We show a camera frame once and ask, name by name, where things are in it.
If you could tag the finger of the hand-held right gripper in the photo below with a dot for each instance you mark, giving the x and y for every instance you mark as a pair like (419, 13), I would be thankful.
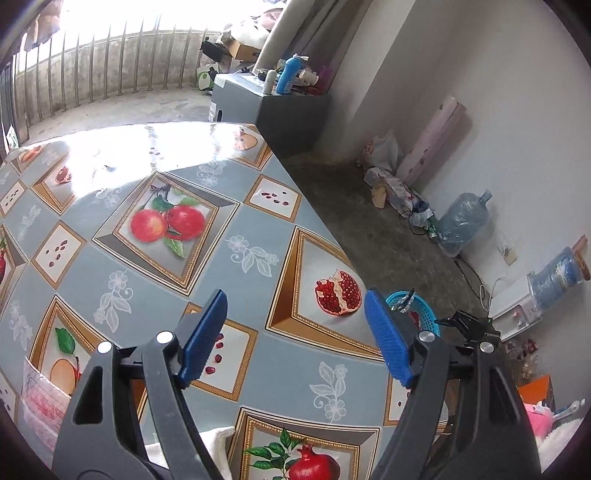
(471, 327)

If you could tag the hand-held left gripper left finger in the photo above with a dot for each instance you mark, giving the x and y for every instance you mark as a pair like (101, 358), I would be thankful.
(203, 337)

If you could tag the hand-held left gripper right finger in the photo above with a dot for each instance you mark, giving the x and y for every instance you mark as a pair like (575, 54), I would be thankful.
(390, 341)

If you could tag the blue plastic basket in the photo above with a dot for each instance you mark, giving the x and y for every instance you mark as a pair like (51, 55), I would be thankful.
(427, 316)

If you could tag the white water dispenser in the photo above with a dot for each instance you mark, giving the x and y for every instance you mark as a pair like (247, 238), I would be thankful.
(515, 309)

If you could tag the fruit print tablecloth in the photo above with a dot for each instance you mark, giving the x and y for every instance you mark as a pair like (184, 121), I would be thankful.
(152, 304)

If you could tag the orange box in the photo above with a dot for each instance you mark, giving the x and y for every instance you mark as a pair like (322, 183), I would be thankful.
(535, 392)

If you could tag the green bottle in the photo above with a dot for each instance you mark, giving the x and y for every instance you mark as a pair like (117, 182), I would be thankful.
(433, 230)

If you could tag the clear water jug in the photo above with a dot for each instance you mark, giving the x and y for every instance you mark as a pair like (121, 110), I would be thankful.
(461, 224)

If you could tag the white crumpled tissue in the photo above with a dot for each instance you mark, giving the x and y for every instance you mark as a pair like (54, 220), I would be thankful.
(217, 447)

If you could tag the pink plastic item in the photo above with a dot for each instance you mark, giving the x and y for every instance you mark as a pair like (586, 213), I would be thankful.
(539, 417)

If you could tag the white fluffy clothing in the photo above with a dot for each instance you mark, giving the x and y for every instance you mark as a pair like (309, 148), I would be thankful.
(561, 438)

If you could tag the brown cardboard piece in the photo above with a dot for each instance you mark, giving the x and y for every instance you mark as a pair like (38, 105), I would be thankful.
(378, 196)

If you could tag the clear printed plastic bag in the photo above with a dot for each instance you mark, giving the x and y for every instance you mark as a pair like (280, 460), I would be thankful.
(44, 406)

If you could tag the white plastic bag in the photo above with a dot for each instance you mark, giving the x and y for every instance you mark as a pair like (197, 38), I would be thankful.
(381, 150)

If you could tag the pink flowered roll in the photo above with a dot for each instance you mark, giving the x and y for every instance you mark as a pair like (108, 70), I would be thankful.
(436, 138)

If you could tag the grey cabinet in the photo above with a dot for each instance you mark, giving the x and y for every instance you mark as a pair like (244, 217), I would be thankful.
(286, 124)

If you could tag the white green bag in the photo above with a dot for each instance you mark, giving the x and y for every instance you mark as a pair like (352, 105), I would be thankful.
(205, 77)

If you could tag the white bottle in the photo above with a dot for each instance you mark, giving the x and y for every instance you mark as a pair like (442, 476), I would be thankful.
(271, 83)

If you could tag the blue bottle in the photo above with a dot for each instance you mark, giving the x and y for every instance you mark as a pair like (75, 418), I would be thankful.
(287, 76)

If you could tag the white cup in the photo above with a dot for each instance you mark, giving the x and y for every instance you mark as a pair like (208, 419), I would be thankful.
(309, 77)

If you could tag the black bag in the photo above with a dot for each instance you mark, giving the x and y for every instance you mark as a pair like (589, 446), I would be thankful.
(214, 53)

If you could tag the metal balcony railing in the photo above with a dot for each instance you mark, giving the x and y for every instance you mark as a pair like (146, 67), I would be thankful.
(121, 64)

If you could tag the cardboard box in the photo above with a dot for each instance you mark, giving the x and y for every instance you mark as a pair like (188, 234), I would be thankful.
(244, 50)

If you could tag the grey curtain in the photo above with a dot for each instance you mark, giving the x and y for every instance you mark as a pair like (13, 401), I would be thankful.
(286, 32)

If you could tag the wall socket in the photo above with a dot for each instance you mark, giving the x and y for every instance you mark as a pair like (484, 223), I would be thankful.
(508, 251)

